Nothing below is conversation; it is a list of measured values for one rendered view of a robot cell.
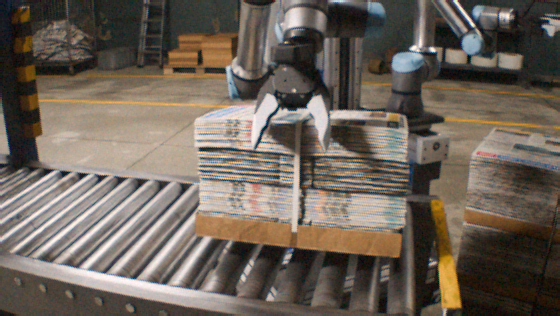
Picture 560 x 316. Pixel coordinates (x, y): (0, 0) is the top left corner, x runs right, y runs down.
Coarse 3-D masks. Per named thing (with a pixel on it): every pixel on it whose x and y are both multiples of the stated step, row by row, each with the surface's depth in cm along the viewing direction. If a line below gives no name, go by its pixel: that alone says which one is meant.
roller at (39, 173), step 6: (42, 168) 137; (30, 174) 132; (36, 174) 134; (42, 174) 136; (18, 180) 128; (24, 180) 129; (30, 180) 130; (36, 180) 132; (12, 186) 124; (18, 186) 125; (24, 186) 127; (0, 192) 120; (6, 192) 121; (12, 192) 122; (0, 198) 118; (6, 198) 120
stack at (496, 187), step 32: (480, 160) 140; (512, 160) 135; (544, 160) 135; (480, 192) 143; (512, 192) 137; (544, 192) 131; (544, 224) 134; (480, 256) 148; (512, 256) 142; (544, 256) 136; (544, 288) 138
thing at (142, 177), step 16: (0, 160) 143; (16, 160) 144; (32, 160) 143; (64, 176) 136; (128, 176) 132; (144, 176) 132; (160, 176) 132; (176, 176) 132; (192, 176) 132; (416, 208) 117; (416, 224) 118; (432, 224) 118; (416, 240) 120; (432, 240) 119
